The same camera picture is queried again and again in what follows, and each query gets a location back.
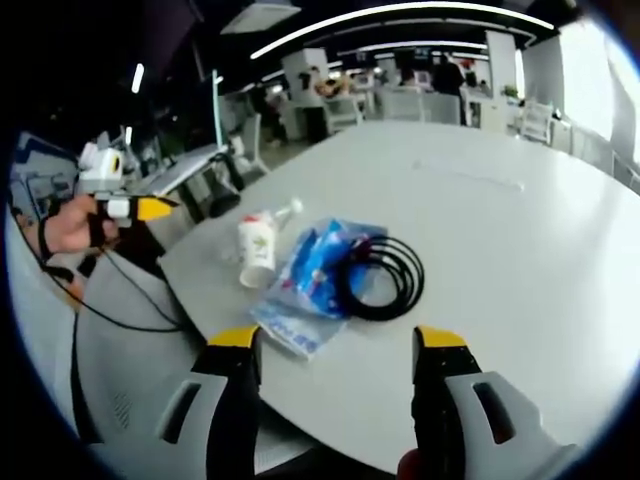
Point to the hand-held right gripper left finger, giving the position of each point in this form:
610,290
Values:
220,380

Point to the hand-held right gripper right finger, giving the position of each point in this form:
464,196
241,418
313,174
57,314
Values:
450,380

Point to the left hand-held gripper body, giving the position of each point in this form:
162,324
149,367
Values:
102,170

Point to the white paper cup printed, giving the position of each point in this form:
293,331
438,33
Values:
257,250

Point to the white plastic bottle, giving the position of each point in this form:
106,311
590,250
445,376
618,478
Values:
282,215

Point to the blue plastic bag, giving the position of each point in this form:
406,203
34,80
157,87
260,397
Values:
310,280

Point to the person's left hand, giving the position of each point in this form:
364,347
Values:
75,227

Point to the person's right hand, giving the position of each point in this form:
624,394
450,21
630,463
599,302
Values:
411,465

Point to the grey chair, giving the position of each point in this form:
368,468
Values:
135,360

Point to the white table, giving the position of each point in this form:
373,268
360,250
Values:
500,280

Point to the green potted plant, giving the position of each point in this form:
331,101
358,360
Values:
510,91

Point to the long ceiling light strip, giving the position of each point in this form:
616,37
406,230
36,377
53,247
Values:
400,22

